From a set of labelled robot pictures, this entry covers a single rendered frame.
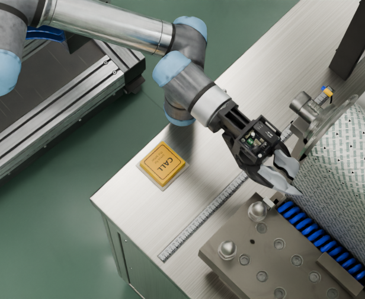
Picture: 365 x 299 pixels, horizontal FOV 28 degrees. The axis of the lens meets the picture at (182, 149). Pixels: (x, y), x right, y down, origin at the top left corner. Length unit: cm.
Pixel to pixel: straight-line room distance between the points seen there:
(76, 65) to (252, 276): 125
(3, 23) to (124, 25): 25
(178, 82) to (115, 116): 122
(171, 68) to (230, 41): 134
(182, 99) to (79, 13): 26
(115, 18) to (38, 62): 101
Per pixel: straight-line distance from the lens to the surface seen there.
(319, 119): 124
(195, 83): 139
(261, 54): 171
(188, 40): 154
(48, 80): 245
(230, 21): 278
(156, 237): 155
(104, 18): 149
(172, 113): 150
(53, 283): 247
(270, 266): 142
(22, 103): 243
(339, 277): 142
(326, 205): 135
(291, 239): 144
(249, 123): 135
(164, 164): 157
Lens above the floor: 241
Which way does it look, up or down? 70 degrees down
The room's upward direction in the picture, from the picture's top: 5 degrees clockwise
